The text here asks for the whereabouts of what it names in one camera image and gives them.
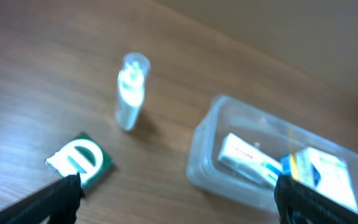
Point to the clear plastic container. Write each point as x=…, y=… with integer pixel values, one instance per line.
x=271, y=135

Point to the white spray bottle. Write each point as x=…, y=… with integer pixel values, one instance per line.
x=131, y=83

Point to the white Hansaplast plaster box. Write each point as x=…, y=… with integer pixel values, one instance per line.
x=324, y=173

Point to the green white small box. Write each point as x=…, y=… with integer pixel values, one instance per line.
x=84, y=156

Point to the blue lozenge box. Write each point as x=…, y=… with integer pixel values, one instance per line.
x=289, y=166

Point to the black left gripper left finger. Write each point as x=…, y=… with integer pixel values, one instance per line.
x=57, y=203

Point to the white caplet medicine box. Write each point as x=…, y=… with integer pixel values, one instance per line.
x=249, y=162

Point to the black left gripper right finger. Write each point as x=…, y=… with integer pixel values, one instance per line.
x=298, y=204

